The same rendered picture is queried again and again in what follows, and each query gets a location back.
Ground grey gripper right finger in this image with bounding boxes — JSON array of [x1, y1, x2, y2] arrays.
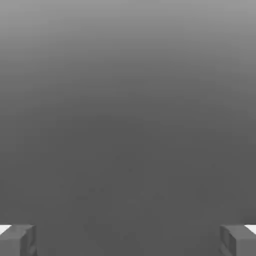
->
[[219, 224, 256, 256]]

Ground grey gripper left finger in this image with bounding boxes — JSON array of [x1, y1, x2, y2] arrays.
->
[[0, 224, 38, 256]]

